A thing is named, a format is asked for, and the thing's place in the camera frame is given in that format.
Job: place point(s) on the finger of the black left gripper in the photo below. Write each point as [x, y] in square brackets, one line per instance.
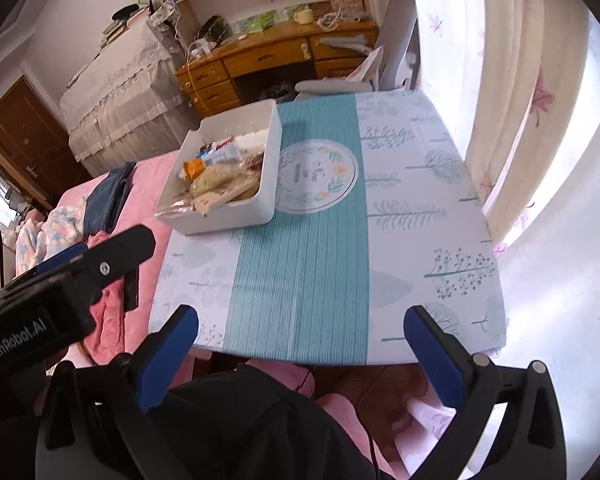
[61, 258]

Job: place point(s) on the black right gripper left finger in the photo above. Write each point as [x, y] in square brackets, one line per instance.
[94, 423]

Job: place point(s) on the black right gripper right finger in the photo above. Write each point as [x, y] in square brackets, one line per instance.
[530, 442]

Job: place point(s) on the orange white protein bar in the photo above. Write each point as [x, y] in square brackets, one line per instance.
[194, 168]

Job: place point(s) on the white plastic storage bin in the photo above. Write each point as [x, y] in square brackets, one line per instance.
[252, 133]

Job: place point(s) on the clear-wrapped rice cracker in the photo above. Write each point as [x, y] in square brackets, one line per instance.
[215, 176]

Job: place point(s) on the dark blue folded clothing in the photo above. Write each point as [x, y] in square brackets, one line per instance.
[106, 201]

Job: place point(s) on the brown wooden door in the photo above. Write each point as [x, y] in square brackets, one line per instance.
[34, 148]

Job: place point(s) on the large bread snack package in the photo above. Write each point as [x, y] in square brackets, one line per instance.
[224, 194]

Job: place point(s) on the lace-covered cabinet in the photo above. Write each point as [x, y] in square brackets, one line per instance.
[127, 105]

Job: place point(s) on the wooden desk with drawers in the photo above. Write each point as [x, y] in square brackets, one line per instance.
[239, 72]

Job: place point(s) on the teal floral tablecloth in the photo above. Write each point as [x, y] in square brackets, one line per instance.
[375, 213]

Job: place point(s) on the grey office chair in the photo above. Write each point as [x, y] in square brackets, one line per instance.
[386, 65]

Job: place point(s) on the floral curtain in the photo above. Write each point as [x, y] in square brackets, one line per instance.
[517, 83]

